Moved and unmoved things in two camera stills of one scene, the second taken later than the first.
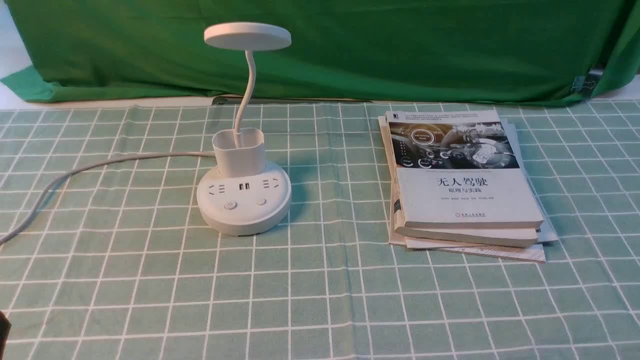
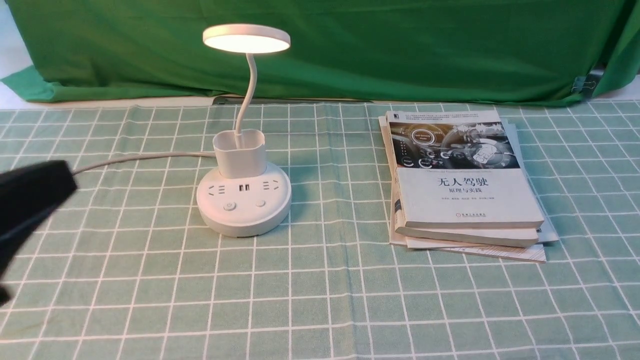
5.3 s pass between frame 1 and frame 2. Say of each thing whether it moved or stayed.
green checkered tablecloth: stayed
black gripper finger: moved
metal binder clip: stayed
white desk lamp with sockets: stayed
